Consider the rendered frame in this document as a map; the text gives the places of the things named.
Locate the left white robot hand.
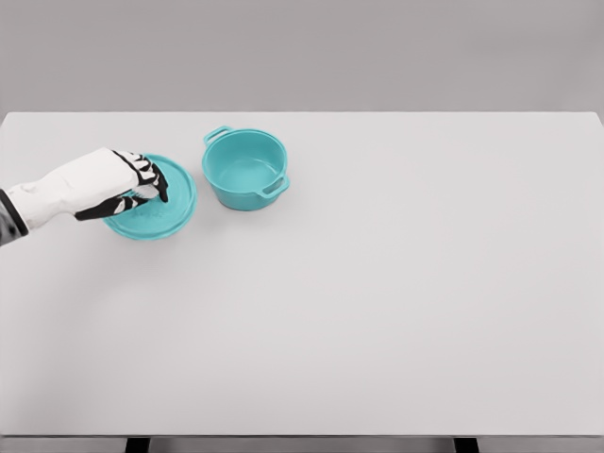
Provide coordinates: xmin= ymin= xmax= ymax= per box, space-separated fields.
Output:
xmin=52 ymin=148 xmax=170 ymax=223

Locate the teal pot lid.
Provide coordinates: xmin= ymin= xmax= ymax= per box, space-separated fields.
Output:
xmin=101 ymin=153 xmax=198 ymax=242

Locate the teal pot with two handles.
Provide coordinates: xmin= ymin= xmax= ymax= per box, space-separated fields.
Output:
xmin=201 ymin=125 xmax=290 ymax=211

